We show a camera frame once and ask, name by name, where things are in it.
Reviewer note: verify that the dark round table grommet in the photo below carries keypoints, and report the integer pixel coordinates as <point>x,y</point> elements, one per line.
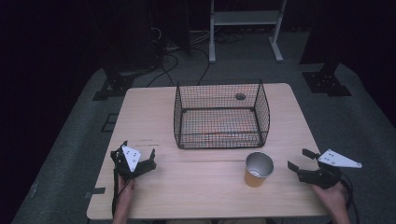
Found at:
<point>240,96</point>

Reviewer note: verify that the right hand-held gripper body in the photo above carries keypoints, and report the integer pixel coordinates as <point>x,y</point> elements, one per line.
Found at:
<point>322,177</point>

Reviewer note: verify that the black stand base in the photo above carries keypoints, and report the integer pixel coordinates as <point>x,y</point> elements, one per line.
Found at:
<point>116,85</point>
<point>327,82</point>

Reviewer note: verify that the orange paper cup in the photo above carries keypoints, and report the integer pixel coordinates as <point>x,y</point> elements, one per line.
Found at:
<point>256,179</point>

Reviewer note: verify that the person's right hand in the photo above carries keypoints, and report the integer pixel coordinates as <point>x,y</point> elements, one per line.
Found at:
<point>333,197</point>

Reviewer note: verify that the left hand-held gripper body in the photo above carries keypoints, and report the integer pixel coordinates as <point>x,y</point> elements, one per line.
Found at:
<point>130,158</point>

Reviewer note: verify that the person's left hand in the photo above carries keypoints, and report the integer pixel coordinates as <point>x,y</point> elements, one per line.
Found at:
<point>126,190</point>

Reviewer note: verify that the black tape square outline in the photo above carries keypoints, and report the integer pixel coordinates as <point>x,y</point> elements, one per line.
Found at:
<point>107,130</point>

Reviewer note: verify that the black tape strip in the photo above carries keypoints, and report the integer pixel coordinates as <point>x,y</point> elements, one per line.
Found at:
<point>96,192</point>

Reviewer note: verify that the white metal stand frame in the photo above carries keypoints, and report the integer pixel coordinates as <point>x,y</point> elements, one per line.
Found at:
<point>246,18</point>

